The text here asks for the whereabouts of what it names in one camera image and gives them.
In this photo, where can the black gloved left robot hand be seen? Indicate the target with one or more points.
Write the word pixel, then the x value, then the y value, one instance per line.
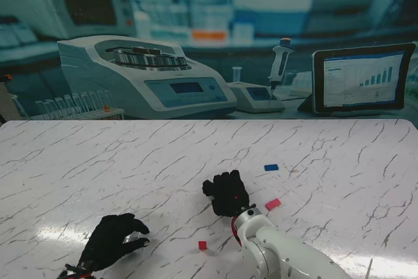
pixel 107 236

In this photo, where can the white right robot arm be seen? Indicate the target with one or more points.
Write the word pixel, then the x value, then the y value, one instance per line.
pixel 281 253

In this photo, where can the red domino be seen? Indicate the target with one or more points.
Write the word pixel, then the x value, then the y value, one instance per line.
pixel 202 245

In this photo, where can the printed laboratory scene backdrop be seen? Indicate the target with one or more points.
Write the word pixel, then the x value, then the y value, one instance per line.
pixel 209 4

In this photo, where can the blue domino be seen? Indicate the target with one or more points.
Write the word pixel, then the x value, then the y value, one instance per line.
pixel 271 167

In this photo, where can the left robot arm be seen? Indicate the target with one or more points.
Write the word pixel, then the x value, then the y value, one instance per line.
pixel 76 272

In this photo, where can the pink domino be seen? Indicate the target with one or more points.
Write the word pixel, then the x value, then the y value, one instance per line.
pixel 273 204

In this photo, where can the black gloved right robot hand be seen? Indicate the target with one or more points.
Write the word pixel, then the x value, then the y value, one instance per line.
pixel 228 194

